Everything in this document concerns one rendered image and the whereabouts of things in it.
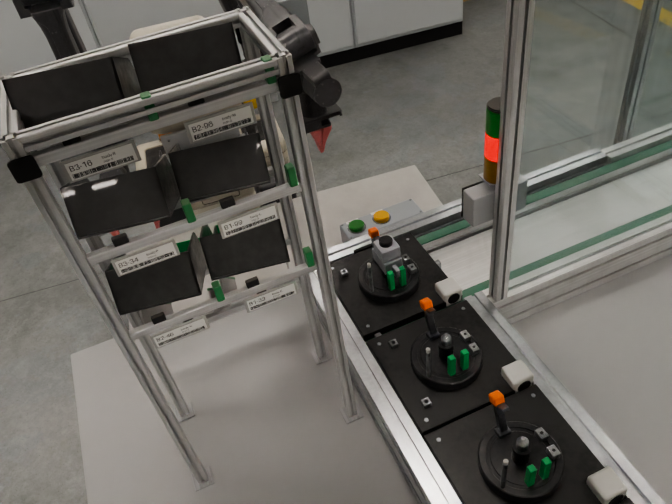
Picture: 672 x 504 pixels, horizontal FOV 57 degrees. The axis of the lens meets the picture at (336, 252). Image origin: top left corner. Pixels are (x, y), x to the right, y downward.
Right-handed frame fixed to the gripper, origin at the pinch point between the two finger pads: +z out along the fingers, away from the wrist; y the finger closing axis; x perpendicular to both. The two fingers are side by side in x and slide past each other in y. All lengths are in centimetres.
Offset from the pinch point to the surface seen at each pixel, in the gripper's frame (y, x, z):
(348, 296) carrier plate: -5.1, -18.7, 27.4
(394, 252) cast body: 6.0, -21.4, 17.0
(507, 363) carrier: 16, -50, 29
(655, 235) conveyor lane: 66, -34, 30
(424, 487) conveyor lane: -10, -65, 30
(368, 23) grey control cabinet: 121, 270, 91
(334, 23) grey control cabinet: 98, 273, 85
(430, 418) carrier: -3, -54, 29
